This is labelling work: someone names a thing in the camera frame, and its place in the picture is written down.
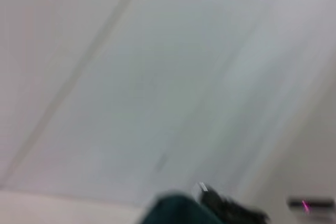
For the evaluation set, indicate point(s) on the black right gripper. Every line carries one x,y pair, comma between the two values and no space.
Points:
246,214

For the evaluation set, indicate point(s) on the teal insulated lunch bag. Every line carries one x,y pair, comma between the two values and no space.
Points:
181,211

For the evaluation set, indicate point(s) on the small dark device pink light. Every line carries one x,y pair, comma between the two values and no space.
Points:
311,205

